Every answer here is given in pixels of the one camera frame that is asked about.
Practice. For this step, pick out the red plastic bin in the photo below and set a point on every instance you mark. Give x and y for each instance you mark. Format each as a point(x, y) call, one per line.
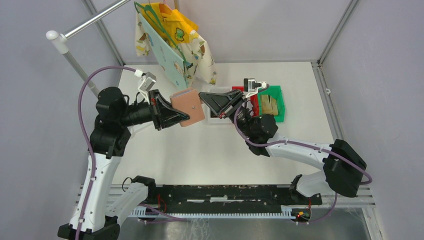
point(253, 101)

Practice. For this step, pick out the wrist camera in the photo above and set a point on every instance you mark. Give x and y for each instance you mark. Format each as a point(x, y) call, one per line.
point(145, 82)
point(251, 87)

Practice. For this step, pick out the gold cards stack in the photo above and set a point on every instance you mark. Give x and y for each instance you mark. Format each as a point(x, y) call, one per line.
point(269, 105)

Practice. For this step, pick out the white plastic bin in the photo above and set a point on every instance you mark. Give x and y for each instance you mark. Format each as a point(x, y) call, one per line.
point(213, 119)

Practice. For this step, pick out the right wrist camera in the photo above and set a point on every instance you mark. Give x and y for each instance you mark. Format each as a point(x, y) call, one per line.
point(251, 87)

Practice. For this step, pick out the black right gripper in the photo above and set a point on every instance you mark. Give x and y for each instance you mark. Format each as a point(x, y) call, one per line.
point(219, 103)

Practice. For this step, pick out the light green cartoon garment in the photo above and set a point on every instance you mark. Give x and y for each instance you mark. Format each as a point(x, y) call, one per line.
point(171, 63)

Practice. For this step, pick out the black cards stack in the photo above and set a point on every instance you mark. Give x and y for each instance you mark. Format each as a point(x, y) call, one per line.
point(213, 115)

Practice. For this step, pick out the green clothes hanger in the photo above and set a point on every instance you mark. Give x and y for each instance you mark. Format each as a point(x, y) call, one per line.
point(151, 14)

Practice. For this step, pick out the yellow patterned children shirt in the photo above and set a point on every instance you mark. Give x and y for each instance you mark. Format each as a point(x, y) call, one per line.
point(200, 63)

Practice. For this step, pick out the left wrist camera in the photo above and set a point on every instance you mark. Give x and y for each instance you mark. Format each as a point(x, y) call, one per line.
point(145, 82)

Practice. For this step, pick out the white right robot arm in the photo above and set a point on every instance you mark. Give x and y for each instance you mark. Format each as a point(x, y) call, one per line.
point(340, 168)

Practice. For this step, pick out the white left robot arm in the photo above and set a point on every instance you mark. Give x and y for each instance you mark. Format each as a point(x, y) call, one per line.
point(93, 218)

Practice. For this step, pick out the green plastic bin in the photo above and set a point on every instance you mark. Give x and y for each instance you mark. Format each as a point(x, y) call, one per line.
point(276, 92)

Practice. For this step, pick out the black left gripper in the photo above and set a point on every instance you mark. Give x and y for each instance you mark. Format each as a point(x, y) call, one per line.
point(163, 112)

